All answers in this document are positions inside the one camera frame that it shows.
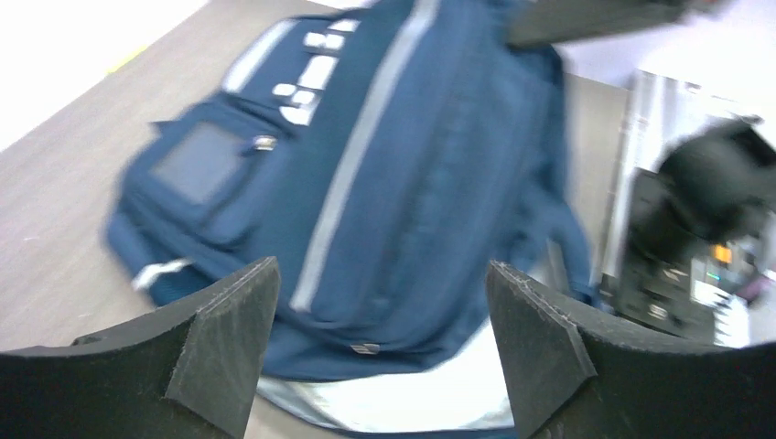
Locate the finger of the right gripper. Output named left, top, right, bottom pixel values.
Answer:
left=506, top=0, right=710, bottom=48

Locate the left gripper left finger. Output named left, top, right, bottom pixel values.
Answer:
left=1, top=257, right=280, bottom=438

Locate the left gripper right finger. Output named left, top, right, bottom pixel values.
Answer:
left=486, top=262, right=775, bottom=438

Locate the navy blue student backpack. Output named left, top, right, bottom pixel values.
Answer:
left=106, top=1, right=596, bottom=438

